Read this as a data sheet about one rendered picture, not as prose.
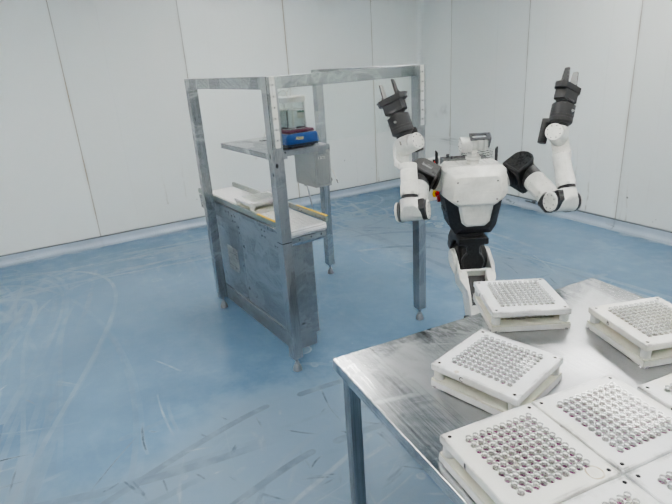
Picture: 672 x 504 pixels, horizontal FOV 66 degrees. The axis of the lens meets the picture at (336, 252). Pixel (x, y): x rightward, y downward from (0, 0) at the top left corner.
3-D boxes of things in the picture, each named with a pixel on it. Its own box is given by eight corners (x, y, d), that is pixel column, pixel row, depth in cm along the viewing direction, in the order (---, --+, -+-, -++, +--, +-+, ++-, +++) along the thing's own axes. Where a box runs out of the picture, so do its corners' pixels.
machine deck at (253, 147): (330, 150, 284) (329, 143, 283) (268, 161, 265) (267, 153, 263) (276, 141, 333) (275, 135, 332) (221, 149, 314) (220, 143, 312)
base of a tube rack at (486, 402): (561, 379, 138) (562, 372, 137) (515, 425, 123) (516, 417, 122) (480, 349, 155) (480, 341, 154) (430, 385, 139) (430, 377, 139)
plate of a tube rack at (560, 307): (571, 314, 161) (572, 308, 160) (492, 318, 162) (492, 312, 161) (542, 282, 184) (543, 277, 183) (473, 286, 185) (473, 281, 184)
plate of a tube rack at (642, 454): (708, 440, 107) (710, 432, 107) (621, 480, 99) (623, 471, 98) (608, 379, 129) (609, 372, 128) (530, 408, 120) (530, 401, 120)
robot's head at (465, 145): (457, 157, 222) (458, 136, 219) (481, 155, 222) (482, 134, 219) (461, 159, 216) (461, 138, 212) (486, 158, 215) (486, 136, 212)
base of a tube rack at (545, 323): (570, 328, 163) (571, 321, 162) (491, 332, 163) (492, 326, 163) (541, 295, 186) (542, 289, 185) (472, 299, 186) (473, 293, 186)
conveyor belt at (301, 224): (326, 230, 298) (326, 222, 297) (288, 240, 285) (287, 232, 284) (231, 192, 405) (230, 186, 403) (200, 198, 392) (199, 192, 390)
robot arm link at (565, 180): (556, 157, 196) (565, 206, 193) (578, 157, 199) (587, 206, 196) (537, 166, 206) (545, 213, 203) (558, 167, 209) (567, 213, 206)
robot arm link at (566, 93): (589, 89, 201) (582, 119, 202) (567, 92, 209) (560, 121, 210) (570, 78, 194) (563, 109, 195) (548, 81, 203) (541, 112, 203)
